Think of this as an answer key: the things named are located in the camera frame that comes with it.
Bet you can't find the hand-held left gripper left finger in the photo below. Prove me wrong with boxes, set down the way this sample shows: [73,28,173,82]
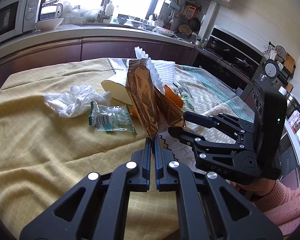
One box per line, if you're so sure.
[19,137,153,240]

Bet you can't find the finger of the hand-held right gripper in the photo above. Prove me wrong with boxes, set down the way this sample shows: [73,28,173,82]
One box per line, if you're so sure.
[184,111,254,140]
[168,126,240,152]

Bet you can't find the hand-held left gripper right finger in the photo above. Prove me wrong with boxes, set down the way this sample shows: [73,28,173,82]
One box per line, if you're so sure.
[154,136,283,240]

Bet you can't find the long orange peel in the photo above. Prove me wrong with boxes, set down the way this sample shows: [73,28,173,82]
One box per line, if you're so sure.
[164,84,184,108]

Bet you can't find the clear green printed plastic wrapper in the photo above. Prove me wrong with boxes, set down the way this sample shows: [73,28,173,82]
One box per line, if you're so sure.
[87,101,137,136]

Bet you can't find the gold foil snack wrapper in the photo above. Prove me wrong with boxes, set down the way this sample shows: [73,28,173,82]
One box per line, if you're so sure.
[125,58,187,140]

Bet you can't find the person's right forearm pink sleeve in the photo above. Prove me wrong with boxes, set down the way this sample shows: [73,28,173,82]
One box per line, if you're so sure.
[250,180,300,240]

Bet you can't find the person's right hand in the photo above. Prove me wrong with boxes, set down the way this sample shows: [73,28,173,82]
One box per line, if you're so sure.
[230,179,276,203]

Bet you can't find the small clear plastic wrapper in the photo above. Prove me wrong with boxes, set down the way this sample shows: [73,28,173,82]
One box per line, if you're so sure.
[172,81,196,109]

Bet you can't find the white foam fruit net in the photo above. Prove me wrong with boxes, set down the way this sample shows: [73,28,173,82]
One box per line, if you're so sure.
[134,46,177,94]

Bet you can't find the grey rice cooker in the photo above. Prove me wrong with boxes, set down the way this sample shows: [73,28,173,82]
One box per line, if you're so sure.
[261,59,284,80]

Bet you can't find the wooden cutting board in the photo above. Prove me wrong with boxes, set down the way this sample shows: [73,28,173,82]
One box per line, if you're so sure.
[282,52,297,73]

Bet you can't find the white paper cup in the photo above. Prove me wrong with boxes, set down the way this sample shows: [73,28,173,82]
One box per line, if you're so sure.
[101,74,134,105]

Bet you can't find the crumpled white plastic bag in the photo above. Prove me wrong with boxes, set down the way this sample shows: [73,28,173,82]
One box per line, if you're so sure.
[44,85,112,118]

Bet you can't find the black frying pan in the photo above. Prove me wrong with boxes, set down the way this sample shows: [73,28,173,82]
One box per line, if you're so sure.
[189,17,201,32]

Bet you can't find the yellow tablecloth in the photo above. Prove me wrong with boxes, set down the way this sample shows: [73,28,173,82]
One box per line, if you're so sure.
[0,57,240,240]

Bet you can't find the purple kitchen base cabinets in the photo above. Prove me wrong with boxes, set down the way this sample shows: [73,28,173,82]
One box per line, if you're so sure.
[0,37,198,98]

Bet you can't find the white soap bottle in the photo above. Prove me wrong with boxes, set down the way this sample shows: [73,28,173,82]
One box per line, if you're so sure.
[105,1,115,17]

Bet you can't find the white ceramic bowl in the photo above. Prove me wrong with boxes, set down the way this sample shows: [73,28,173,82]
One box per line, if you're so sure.
[35,17,65,31]

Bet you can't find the glass kettle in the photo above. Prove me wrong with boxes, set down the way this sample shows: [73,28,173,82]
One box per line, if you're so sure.
[40,1,64,20]

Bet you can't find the white microwave oven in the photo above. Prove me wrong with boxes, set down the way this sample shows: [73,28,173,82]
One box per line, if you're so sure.
[0,0,44,42]

